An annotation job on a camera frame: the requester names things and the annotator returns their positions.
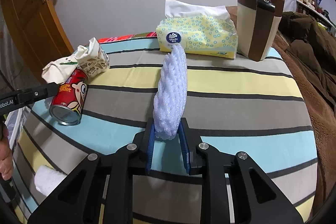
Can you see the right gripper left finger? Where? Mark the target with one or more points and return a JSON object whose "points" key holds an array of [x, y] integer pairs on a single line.
{"points": [[100, 188]]}

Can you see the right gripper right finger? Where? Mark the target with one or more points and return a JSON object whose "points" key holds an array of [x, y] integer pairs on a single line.
{"points": [[233, 181]]}

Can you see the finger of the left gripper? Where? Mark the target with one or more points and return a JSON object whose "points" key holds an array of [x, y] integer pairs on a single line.
{"points": [[31, 95]]}

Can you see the white tissue wad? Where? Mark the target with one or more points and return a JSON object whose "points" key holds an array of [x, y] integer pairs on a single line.
{"points": [[47, 179]]}

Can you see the cream canvas tote bag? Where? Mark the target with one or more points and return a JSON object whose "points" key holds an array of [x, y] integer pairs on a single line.
{"points": [[60, 70]]}

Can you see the red metal can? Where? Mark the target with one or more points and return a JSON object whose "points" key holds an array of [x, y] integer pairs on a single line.
{"points": [[66, 107]]}

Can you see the patterned snack bag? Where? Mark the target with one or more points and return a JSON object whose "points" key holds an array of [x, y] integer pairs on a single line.
{"points": [[92, 59]]}

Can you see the white foam net sleeve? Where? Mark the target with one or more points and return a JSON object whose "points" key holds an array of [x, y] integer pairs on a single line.
{"points": [[170, 100]]}

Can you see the white trash bin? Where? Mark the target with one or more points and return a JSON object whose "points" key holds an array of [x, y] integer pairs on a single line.
{"points": [[15, 122]]}

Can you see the person left hand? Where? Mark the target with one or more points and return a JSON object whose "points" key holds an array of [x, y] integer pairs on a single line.
{"points": [[6, 157]]}

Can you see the orange wooden door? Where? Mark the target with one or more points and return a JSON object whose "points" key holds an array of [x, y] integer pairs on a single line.
{"points": [[37, 32]]}

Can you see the striped bed sheet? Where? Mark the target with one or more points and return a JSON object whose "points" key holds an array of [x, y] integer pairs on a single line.
{"points": [[119, 103]]}

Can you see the red patterned mattress edge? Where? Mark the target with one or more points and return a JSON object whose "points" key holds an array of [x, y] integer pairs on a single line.
{"points": [[127, 37]]}

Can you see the brown blanket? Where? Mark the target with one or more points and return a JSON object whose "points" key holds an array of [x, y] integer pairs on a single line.
{"points": [[297, 58]]}

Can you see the yellow tissue pack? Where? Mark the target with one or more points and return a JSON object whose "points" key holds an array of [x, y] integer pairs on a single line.
{"points": [[201, 30]]}

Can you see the brown cream handbag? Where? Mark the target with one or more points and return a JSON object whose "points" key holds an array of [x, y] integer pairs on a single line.
{"points": [[257, 24]]}

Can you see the cluttered shelf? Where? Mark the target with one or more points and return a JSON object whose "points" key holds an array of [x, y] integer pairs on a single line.
{"points": [[312, 8]]}

